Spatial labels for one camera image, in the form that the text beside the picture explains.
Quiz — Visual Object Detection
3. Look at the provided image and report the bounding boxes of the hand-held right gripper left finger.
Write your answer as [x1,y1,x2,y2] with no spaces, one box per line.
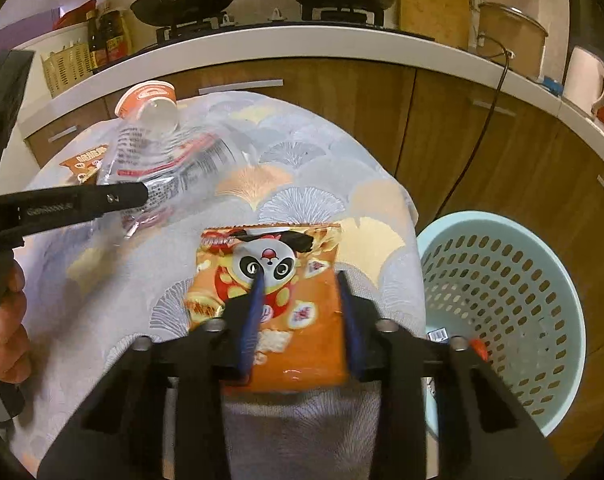
[37,272,266,480]

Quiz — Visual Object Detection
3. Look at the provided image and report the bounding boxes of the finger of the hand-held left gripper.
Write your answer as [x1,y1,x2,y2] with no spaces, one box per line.
[12,182,149,235]

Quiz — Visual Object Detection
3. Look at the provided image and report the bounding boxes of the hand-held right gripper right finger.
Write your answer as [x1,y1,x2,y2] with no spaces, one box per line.
[334,270,565,480]

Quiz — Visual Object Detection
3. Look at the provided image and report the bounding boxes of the orange panda snack packet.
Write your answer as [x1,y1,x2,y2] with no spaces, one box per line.
[183,222,351,390]

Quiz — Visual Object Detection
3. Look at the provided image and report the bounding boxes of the clear printed plastic bag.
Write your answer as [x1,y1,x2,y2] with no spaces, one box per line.
[96,100,259,242]

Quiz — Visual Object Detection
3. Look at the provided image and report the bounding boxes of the teal plastic basket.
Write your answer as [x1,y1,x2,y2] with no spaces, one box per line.
[416,211,587,438]

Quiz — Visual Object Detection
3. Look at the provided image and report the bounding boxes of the person's left hand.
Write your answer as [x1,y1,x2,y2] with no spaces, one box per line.
[0,264,31,383]

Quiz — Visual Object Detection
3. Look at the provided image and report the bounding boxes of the small orange snack packet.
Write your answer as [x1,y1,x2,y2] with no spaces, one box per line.
[59,144,111,184]

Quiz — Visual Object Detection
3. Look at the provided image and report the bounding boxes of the yellow slotted basket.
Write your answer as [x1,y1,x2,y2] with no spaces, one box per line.
[41,42,94,99]

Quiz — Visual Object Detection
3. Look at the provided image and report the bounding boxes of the orange paper cup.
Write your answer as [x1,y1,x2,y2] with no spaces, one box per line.
[114,82,179,132]

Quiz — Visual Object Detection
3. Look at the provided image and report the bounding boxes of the dark sauce bottle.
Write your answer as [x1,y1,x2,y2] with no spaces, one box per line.
[103,7,133,61]
[87,7,110,69]

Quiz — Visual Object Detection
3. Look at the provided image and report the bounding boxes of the red packet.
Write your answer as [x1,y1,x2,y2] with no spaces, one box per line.
[52,2,101,31]

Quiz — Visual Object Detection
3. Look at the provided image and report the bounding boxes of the fan-patterned tablecloth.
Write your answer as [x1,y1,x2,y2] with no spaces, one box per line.
[0,91,428,480]

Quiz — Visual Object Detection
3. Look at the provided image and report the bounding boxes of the wooden base cabinets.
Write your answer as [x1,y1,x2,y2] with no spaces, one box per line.
[24,57,604,461]

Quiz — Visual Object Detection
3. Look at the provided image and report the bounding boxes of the black gas stove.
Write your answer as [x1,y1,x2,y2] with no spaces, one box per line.
[132,6,436,56]

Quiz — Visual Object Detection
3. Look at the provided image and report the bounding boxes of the beige rice cooker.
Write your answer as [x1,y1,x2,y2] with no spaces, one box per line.
[477,1,549,79]

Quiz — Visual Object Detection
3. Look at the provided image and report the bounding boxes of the wooden cutting board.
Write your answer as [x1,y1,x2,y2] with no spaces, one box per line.
[399,0,471,52]

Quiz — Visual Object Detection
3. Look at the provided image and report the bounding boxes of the white electric kettle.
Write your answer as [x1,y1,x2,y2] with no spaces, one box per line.
[563,46,604,119]

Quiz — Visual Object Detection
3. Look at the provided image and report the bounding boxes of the black power cable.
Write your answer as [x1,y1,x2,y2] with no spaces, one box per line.
[439,50,514,216]

